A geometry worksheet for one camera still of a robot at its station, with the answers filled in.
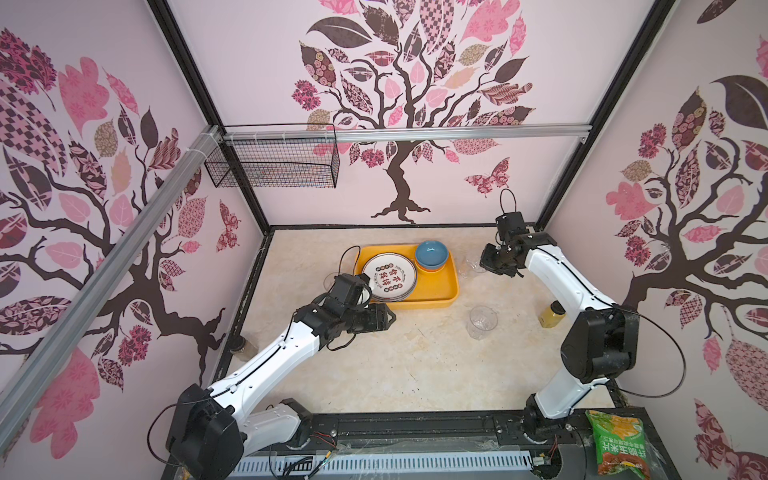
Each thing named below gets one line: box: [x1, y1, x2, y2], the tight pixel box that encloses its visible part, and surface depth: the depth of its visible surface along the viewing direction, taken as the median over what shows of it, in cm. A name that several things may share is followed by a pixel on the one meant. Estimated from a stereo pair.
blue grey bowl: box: [416, 240, 449, 269], surface depth 102 cm
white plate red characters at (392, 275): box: [362, 252, 418, 302], surface depth 105 cm
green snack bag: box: [585, 410, 650, 480], surface depth 70 cm
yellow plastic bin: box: [354, 244, 460, 310], surface depth 102 cm
